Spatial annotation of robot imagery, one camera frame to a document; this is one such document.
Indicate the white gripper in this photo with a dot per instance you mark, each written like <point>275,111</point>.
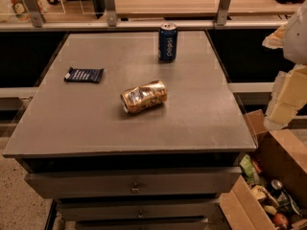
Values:
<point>296,39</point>

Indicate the crushed orange soda can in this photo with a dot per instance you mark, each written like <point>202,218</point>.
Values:
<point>144,96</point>

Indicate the blue soda can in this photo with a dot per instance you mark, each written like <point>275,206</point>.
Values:
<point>167,42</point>

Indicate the green snack bag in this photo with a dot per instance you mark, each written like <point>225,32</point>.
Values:
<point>249,173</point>

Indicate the cardboard box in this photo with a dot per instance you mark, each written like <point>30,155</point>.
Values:
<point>281,156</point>

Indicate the red apple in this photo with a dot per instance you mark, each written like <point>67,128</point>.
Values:
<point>280,221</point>

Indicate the grey drawer cabinet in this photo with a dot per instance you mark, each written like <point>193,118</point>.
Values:
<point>80,148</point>

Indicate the metal drawer knob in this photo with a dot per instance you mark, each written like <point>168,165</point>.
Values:
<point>135,188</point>

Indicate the dark blue snack wrapper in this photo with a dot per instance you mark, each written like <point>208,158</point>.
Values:
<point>83,75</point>

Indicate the orange patterned package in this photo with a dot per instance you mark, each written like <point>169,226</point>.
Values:
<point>15,11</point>

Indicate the metal railing post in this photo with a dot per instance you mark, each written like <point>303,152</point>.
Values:
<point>222,12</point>
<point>111,15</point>
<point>35,13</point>

